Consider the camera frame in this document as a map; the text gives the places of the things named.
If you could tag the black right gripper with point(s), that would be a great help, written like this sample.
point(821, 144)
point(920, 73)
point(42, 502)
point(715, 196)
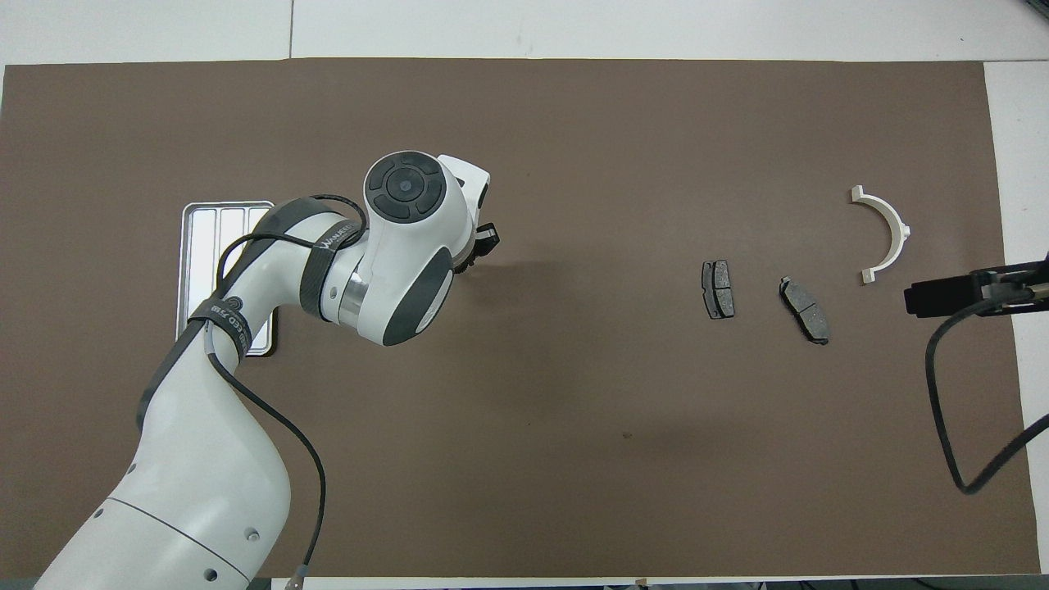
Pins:
point(1016, 283)

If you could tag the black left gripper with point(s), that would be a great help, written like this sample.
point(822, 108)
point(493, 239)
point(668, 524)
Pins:
point(487, 238)

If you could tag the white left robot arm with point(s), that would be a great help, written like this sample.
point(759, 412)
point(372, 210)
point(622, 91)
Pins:
point(205, 475)

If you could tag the silver metal tray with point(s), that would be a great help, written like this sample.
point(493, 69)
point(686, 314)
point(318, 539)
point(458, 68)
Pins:
point(201, 246)

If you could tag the elongated dark brake pad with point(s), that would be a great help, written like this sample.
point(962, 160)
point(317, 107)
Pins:
point(805, 311)

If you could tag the rectangular dark brake pad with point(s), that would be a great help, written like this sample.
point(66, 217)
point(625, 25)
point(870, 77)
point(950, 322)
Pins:
point(719, 291)

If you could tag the brown table mat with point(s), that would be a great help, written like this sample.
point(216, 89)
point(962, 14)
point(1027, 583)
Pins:
point(574, 451)

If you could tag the white semicircular plastic bracket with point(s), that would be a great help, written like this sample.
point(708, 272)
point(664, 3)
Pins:
point(900, 233)

